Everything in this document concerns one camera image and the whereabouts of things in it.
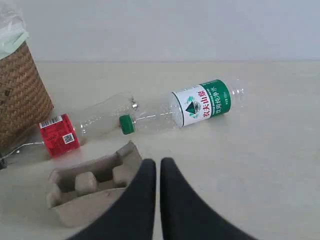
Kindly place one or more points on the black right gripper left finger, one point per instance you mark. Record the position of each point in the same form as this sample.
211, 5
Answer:
132, 216

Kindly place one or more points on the white green plastic bin liner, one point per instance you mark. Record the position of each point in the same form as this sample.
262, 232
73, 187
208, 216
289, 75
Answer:
13, 31

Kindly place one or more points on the clear bottle red label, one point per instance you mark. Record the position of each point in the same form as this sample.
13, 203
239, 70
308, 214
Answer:
67, 132

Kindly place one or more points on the clear bottle green label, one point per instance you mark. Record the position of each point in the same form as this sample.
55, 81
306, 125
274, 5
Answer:
184, 107

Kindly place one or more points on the grey pulp cardboard tray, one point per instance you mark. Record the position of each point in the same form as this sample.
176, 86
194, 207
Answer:
80, 194

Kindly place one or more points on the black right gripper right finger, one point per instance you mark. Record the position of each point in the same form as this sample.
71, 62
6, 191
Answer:
185, 216

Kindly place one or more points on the woven wicker waste basket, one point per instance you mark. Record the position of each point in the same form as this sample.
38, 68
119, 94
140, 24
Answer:
24, 99

